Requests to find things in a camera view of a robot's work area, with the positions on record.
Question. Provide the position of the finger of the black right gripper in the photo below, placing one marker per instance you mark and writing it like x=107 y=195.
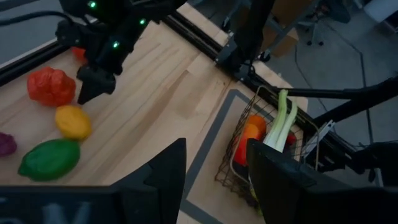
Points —
x=87 y=82
x=105 y=82

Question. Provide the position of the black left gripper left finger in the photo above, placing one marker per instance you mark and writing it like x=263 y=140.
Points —
x=93 y=205

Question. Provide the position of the celery stalk bunch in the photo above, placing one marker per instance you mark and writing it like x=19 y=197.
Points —
x=281 y=124

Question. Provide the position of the orange carrot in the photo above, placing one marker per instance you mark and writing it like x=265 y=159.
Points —
x=245 y=149

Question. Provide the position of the silver metal bracket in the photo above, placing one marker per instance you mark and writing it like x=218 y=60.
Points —
x=317 y=137

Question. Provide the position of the yellow lemon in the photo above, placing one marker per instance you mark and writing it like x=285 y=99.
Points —
x=73 y=121

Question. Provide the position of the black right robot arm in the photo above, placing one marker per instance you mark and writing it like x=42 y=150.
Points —
x=149 y=9

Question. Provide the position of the black office chair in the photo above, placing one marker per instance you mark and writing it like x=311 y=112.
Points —
x=315 y=25

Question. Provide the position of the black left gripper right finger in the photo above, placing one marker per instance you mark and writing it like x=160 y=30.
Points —
x=311 y=202

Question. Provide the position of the long red chili pepper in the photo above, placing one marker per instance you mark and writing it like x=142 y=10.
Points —
x=290 y=139

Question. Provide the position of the brown cardboard box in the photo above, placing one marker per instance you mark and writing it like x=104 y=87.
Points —
x=284 y=34

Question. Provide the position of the green lime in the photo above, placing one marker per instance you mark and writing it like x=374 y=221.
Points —
x=49 y=160

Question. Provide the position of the orange mini pumpkin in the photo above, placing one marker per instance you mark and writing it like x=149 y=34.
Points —
x=51 y=87
x=79 y=53

